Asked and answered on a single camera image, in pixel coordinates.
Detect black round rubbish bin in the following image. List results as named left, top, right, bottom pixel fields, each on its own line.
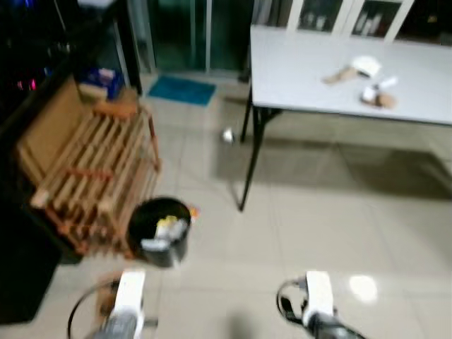
left=127, top=197, right=193, bottom=269

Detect white plastic trash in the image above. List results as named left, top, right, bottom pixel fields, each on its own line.
left=140, top=219, right=190, bottom=252

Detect small brown paper scrap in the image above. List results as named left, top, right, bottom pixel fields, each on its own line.
left=376, top=93, right=398, bottom=109

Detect white plastic wrapper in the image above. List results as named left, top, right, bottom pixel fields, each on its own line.
left=360, top=76, right=400, bottom=101

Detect white table with black legs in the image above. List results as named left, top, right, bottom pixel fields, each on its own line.
left=237, top=25, right=452, bottom=213

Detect white glass door cabinet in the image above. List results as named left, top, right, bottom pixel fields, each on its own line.
left=286, top=0, right=417, bottom=40

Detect teal floor mat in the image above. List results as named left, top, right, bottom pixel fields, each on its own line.
left=147, top=75, right=217, bottom=107

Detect glass sliding door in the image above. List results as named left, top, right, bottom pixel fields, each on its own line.
left=131, top=0, right=255, bottom=75

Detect blue printed box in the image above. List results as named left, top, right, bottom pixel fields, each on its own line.
left=79, top=67, right=126, bottom=100

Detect wooden slatted shoe rack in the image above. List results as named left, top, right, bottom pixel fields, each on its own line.
left=30, top=99, right=162, bottom=256

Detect large flat cardboard box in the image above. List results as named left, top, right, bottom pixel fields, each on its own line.
left=16, top=76, right=85, bottom=186

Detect black bag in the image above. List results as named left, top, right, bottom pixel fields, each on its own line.
left=0, top=205, right=61, bottom=326

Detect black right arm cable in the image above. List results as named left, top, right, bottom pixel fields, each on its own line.
left=277, top=279, right=308, bottom=326

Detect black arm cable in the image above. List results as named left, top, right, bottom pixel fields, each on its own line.
left=67, top=281, right=121, bottom=339
left=277, top=279, right=308, bottom=326

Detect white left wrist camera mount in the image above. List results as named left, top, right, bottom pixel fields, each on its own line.
left=113, top=270, right=147, bottom=319

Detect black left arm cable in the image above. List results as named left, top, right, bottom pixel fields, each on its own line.
left=67, top=281, right=121, bottom=339

